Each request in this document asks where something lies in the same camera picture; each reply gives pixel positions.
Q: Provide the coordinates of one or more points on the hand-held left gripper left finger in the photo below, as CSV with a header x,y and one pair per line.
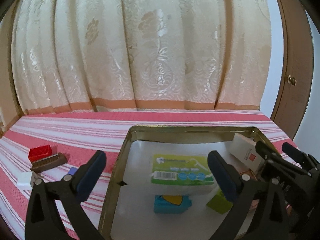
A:
x,y
91,177

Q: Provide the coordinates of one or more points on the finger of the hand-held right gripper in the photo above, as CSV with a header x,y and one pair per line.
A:
x,y
268,155
302,161

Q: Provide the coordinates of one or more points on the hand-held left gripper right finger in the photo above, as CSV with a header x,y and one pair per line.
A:
x,y
222,177

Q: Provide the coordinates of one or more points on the small purple block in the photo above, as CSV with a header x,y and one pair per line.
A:
x,y
72,172

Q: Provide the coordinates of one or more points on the green building block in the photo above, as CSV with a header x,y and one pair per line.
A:
x,y
217,202

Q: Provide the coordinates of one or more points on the beige patterned cardboard box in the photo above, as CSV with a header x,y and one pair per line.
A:
x,y
243,147

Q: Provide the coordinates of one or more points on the gold metal tin box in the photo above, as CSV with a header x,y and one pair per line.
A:
x,y
120,162

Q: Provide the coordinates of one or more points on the brown plastic comb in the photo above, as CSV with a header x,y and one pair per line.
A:
x,y
50,163

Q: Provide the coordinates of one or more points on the green label floss pick box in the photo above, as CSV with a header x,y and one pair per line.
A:
x,y
175,170

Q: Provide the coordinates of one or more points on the red building block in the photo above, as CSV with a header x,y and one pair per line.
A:
x,y
40,153

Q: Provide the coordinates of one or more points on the blue building block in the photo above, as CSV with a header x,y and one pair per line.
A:
x,y
162,205

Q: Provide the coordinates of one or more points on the white paper liner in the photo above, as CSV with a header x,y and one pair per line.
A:
x,y
140,170

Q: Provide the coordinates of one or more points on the brown wooden door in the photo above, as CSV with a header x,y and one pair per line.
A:
x,y
287,105

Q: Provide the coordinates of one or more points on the pink striped blanket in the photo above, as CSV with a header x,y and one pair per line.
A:
x,y
62,130

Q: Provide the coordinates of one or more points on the white power plug adapter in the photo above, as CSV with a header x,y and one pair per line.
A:
x,y
25,178

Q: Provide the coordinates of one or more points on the brass door knob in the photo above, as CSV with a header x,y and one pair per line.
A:
x,y
291,80

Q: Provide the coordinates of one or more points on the cream floral curtain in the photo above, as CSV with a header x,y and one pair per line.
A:
x,y
150,55

